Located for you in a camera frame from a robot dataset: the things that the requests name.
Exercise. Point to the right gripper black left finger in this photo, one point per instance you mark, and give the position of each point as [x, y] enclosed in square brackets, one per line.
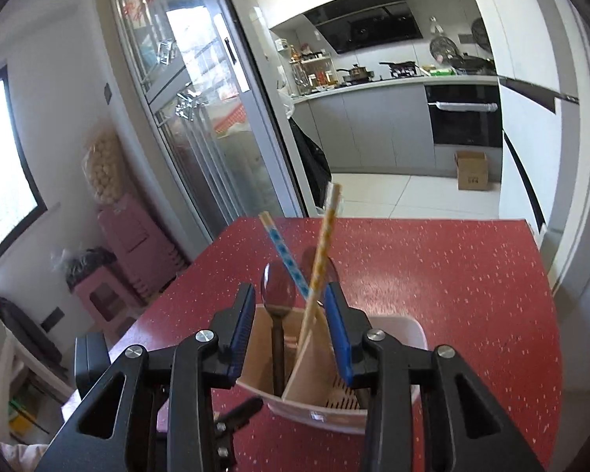
[114, 427]

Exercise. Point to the yellow patterned chopstick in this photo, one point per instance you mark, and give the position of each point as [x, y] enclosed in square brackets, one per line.
[319, 266]

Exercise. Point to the grey kitchen cabinets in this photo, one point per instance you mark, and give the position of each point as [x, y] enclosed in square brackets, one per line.
[384, 127]

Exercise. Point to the beige plastic utensil holder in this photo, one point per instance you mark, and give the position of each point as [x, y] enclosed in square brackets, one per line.
[315, 394]

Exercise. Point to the bag of round balls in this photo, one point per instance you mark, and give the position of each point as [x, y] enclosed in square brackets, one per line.
[103, 167]

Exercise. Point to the blue patterned chopstick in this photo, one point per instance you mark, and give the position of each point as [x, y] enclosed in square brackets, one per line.
[285, 255]

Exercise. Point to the cardboard box on floor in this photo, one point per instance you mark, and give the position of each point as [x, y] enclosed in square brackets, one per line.
[472, 170]

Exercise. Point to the black built-in oven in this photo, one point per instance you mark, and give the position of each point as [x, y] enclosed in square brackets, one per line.
[465, 114]

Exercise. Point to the glass sliding door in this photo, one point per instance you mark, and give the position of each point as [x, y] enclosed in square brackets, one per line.
[220, 125]

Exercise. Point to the white refrigerator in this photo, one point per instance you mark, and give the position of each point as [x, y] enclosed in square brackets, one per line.
[535, 44]

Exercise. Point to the black wok on stove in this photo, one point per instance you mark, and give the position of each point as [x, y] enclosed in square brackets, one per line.
[402, 70]

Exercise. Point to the cooking pot on stove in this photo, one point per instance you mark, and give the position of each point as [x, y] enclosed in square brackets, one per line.
[356, 74]

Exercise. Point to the black range hood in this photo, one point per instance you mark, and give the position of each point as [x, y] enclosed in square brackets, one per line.
[349, 25]

